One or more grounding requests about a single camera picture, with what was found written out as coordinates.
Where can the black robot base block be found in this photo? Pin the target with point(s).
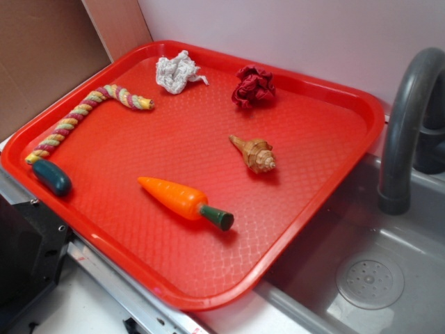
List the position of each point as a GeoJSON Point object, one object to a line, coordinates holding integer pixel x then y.
{"type": "Point", "coordinates": [33, 244]}

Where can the orange toy carrot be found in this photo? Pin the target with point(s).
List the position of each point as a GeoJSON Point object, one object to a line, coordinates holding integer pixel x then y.
{"type": "Point", "coordinates": [189, 203]}

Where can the red plastic tray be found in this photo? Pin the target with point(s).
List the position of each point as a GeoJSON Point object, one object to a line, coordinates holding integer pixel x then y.
{"type": "Point", "coordinates": [318, 130]}

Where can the brown seashell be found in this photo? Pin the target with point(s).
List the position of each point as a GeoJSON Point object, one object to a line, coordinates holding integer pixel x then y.
{"type": "Point", "coordinates": [257, 154]}

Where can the crumpled red paper ball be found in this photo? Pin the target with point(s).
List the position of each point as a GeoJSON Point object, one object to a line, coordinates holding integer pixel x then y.
{"type": "Point", "coordinates": [256, 85]}

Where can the crumpled white paper ball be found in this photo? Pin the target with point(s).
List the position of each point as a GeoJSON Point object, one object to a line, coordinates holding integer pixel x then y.
{"type": "Point", "coordinates": [174, 74]}

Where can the grey plastic sink basin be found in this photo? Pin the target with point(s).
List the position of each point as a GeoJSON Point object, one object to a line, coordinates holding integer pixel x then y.
{"type": "Point", "coordinates": [354, 269]}

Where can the dark green toy pickle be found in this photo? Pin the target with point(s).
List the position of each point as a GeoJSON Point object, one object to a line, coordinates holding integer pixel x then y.
{"type": "Point", "coordinates": [53, 177]}

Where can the grey toy faucet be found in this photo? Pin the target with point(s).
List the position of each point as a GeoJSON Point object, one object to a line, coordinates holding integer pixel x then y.
{"type": "Point", "coordinates": [415, 133]}

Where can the brown cardboard panel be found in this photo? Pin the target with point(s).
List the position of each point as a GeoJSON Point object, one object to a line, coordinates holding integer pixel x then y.
{"type": "Point", "coordinates": [48, 48]}

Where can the multicolour twisted rope toy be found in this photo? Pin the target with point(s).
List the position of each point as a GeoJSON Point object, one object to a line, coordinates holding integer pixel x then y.
{"type": "Point", "coordinates": [93, 99]}

